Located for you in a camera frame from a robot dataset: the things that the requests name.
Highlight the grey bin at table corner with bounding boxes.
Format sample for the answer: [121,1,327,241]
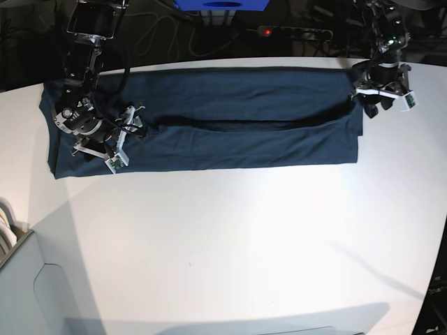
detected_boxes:
[1,231,71,334]

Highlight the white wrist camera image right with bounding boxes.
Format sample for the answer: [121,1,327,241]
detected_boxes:
[400,91,419,112]

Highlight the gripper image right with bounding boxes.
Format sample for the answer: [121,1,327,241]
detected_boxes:
[349,61,411,119]

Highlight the dark blue T-shirt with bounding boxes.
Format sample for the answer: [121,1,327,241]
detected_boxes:
[38,66,365,180]

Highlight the white slats at left edge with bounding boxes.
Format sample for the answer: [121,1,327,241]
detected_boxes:
[0,198,29,260]

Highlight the black power strip red light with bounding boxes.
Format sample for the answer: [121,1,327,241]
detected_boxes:
[256,26,333,41]

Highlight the blue box with oval hole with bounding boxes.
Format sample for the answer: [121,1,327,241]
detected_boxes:
[174,0,270,11]

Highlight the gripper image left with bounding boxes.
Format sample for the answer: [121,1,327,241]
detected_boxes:
[71,104,148,162]

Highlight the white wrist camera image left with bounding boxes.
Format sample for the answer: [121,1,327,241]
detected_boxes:
[105,151,129,174]

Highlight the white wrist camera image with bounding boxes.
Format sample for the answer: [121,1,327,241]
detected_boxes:
[105,151,129,174]
[400,91,419,112]

